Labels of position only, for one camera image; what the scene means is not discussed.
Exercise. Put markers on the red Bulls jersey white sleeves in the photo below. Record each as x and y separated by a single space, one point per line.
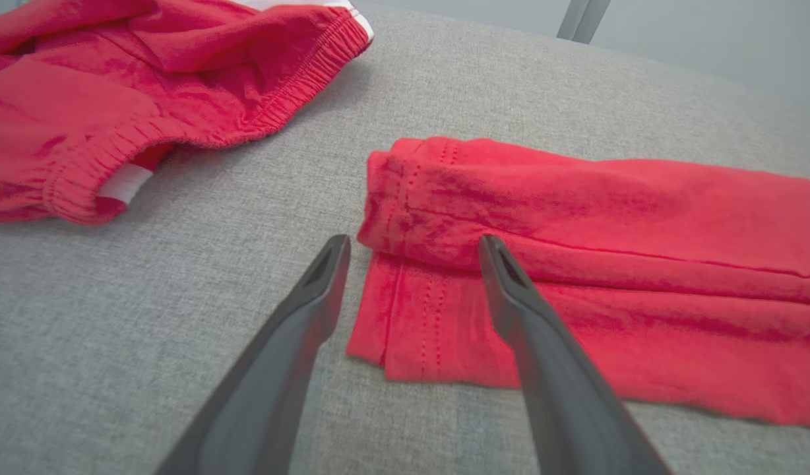
642 231

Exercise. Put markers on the grey fabric sofa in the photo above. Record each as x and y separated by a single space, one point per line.
148 316

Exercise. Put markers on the grey vertical partition post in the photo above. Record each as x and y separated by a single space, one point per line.
580 20

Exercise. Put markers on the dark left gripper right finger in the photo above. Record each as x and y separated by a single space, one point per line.
563 396

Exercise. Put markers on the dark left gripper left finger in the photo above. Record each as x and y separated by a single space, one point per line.
273 376

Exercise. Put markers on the red Bulls shorts white stripes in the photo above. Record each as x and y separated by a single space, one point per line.
115 86

